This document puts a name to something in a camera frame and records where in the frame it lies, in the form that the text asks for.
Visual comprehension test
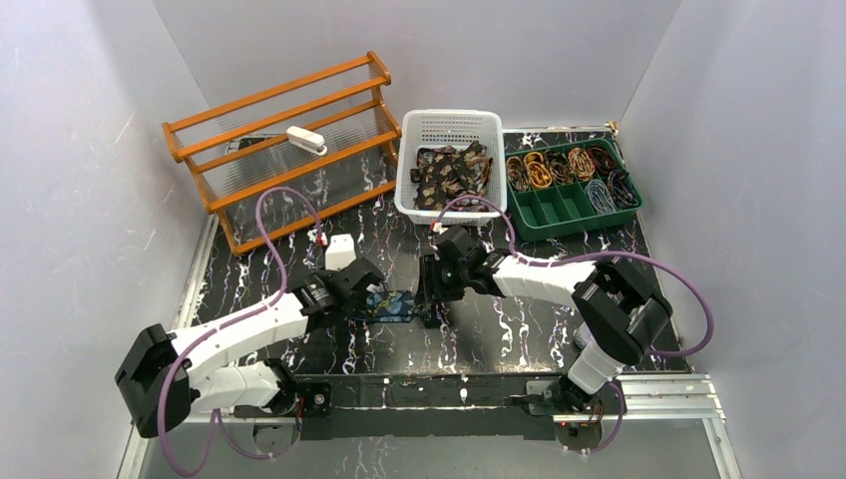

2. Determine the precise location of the rolled yellow tie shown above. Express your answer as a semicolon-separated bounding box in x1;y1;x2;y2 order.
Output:
523;152;554;190

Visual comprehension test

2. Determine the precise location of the clear round tape roll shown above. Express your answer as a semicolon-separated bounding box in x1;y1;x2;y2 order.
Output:
574;323;593;350

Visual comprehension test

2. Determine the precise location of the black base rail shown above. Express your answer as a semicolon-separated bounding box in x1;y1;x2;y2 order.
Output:
230;373;626;457

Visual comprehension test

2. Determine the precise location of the rolled dark navy tie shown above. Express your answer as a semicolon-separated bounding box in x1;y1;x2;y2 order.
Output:
607;169;639;210

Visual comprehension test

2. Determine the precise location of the rolled dark brown tie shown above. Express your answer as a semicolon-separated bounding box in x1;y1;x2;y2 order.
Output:
544;150;576;185

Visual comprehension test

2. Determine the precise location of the rolled light blue tie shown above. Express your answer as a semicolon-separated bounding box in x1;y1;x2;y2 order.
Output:
584;179;618;215

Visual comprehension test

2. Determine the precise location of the rolled multicolour tie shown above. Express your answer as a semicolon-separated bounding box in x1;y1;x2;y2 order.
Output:
506;156;531;192

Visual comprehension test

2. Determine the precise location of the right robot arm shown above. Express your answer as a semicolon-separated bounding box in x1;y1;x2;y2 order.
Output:
416;227;672;402

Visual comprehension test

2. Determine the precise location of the dark brown patterned tie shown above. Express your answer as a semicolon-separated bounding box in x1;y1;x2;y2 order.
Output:
409;141;493;211

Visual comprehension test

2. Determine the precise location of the orange wooden rack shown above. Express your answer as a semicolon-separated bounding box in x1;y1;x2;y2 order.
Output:
162;51;401;254

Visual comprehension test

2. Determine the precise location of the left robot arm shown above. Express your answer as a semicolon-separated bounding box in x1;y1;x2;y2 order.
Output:
115;258;428;438

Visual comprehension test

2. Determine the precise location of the rolled orange brown tie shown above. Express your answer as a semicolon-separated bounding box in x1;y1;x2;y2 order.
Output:
568;148;596;182

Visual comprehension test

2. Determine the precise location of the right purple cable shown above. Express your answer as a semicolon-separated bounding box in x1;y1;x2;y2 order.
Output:
430;195;715;456

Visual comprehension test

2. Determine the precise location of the rolled dark red tie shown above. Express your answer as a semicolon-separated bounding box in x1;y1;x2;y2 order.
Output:
587;145;619;176

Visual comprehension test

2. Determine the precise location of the white stapler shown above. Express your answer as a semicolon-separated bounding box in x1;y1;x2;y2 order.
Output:
285;126;328;157

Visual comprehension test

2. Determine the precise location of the blue floral tie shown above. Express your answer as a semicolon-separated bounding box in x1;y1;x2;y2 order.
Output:
353;290;421;323

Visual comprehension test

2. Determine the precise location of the green divided tray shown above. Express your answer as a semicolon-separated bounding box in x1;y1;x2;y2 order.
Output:
506;138;642;241

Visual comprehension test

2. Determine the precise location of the white plastic basket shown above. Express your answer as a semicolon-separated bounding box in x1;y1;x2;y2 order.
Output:
394;109;507;227

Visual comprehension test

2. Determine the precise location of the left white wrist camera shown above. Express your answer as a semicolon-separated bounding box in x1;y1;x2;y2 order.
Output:
324;234;357;271

